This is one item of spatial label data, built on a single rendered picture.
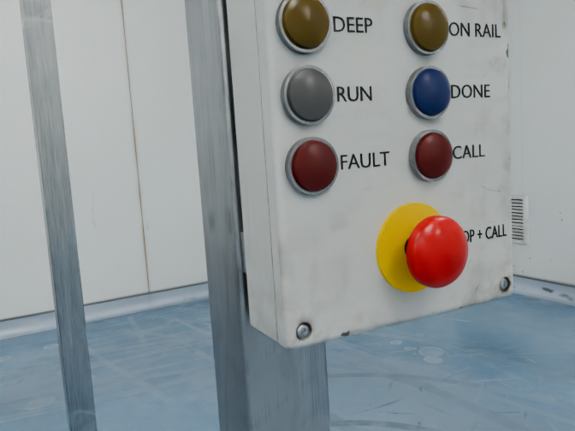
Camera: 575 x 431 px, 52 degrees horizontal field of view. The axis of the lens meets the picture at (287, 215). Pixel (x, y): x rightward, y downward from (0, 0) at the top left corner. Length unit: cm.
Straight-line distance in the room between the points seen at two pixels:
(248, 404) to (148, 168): 354
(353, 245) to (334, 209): 2
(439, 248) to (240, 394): 16
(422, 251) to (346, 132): 7
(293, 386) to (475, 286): 13
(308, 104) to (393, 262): 10
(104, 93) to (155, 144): 44
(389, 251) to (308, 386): 12
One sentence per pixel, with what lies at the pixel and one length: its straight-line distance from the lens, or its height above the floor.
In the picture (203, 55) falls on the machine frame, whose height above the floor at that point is 106.
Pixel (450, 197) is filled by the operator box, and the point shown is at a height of 96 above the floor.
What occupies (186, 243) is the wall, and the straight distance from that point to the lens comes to 401.
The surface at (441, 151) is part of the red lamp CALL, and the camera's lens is 35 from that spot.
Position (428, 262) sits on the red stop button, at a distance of 32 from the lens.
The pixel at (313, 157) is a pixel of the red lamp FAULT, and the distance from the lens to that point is 30.
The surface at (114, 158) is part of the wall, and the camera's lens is 384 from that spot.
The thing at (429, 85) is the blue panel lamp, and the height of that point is 103.
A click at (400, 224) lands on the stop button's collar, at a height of 95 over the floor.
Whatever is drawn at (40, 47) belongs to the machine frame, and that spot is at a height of 125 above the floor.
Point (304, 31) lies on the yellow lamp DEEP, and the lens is 31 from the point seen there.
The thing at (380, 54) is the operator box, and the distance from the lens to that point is 34.
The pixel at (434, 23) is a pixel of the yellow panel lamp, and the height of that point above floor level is 106.
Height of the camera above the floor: 100
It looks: 7 degrees down
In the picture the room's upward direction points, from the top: 4 degrees counter-clockwise
